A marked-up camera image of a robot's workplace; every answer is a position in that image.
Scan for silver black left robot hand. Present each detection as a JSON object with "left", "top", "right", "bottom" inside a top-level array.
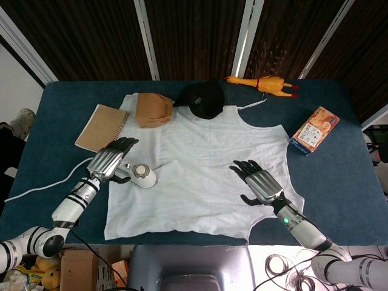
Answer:
[{"left": 86, "top": 136, "right": 140, "bottom": 185}]

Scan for white handheld iron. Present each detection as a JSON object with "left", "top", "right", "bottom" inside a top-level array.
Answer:
[{"left": 116, "top": 162, "right": 158, "bottom": 189}]

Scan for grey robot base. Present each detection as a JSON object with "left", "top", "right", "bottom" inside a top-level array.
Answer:
[{"left": 127, "top": 244, "right": 255, "bottom": 291}]

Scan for brown spiral notebook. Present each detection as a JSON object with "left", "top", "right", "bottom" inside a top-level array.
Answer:
[{"left": 74, "top": 104, "right": 130, "bottom": 153}]

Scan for brown paper bag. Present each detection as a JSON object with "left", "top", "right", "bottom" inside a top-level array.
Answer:
[{"left": 135, "top": 92, "right": 175, "bottom": 129}]

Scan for white clog shoe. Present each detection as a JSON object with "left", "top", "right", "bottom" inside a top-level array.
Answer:
[{"left": 10, "top": 108, "right": 36, "bottom": 140}]

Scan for white cloth garment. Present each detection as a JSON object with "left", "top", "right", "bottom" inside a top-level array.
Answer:
[{"left": 104, "top": 92, "right": 305, "bottom": 246}]

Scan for brown cardboard box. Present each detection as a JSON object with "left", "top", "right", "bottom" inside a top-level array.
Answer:
[{"left": 59, "top": 250, "right": 130, "bottom": 291}]

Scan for black cap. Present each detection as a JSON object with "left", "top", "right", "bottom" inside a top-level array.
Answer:
[{"left": 172, "top": 79, "right": 227, "bottom": 121}]

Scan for yellow plush duck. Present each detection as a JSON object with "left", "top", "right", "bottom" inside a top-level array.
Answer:
[{"left": 15, "top": 256, "right": 61, "bottom": 290}]

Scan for yellow rubber chicken toy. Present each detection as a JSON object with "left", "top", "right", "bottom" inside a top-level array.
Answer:
[{"left": 224, "top": 75, "right": 300, "bottom": 99}]

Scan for orange blue snack box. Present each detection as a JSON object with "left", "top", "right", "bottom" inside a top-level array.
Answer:
[{"left": 289, "top": 105, "right": 340, "bottom": 157}]

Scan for dark blue table cover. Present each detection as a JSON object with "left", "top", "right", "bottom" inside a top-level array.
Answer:
[{"left": 0, "top": 79, "right": 388, "bottom": 246}]

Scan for thin white cable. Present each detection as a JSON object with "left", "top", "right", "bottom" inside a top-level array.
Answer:
[{"left": 4, "top": 156, "right": 95, "bottom": 203}]

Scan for white partition post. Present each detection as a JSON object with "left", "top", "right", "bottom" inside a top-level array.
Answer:
[
  {"left": 133, "top": 0, "right": 161, "bottom": 81},
  {"left": 298, "top": 0, "right": 355, "bottom": 79},
  {"left": 0, "top": 5, "right": 59, "bottom": 89},
  {"left": 360, "top": 104, "right": 388, "bottom": 131},
  {"left": 235, "top": 0, "right": 264, "bottom": 78}
]

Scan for coiled black floor cables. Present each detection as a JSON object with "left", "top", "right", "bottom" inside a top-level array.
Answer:
[{"left": 253, "top": 253, "right": 334, "bottom": 291}]

